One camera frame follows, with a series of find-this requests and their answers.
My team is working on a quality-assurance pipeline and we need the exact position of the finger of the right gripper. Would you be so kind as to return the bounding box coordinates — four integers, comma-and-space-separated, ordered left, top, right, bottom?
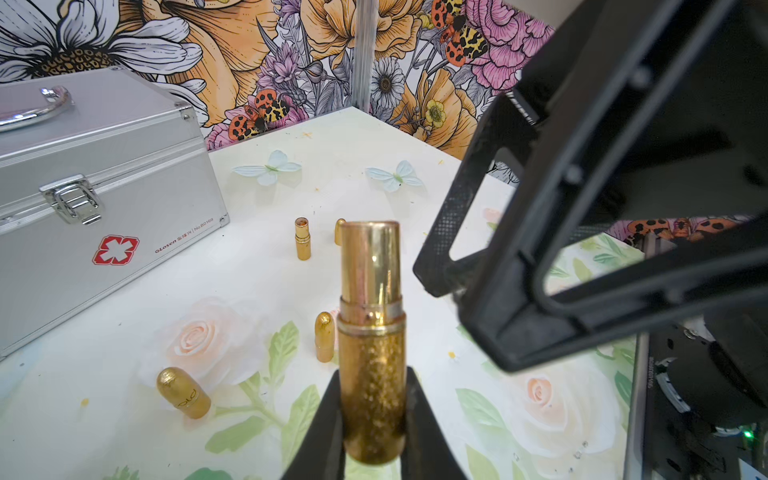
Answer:
413, 92, 539, 297
455, 197, 767, 372

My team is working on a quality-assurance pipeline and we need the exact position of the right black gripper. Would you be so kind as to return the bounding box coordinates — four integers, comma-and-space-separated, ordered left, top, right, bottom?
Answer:
515, 1, 767, 252

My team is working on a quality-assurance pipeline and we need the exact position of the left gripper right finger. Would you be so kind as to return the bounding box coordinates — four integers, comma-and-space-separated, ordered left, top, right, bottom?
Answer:
400, 367, 466, 480

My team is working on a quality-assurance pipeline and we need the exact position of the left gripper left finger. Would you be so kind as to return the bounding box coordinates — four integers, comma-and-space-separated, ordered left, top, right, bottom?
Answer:
282, 371, 345, 480

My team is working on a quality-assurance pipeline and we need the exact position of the gold lipstick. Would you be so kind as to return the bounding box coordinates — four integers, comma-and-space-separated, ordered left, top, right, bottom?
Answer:
294, 217, 311, 261
156, 367, 211, 419
314, 311, 336, 363
337, 221, 407, 465

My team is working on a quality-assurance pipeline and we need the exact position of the gold lipstick cap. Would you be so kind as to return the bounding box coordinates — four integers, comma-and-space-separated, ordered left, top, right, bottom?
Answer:
334, 218, 346, 246

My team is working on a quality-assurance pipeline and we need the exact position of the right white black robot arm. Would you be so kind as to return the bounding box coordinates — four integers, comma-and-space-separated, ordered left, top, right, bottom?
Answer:
413, 1, 767, 479

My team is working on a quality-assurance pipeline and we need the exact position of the silver aluminium first aid case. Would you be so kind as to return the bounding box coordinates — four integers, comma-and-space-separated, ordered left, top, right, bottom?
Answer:
1, 67, 229, 356

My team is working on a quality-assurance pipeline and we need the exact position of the right aluminium corner post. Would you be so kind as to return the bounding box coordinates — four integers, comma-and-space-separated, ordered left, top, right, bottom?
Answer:
350, 0, 379, 113

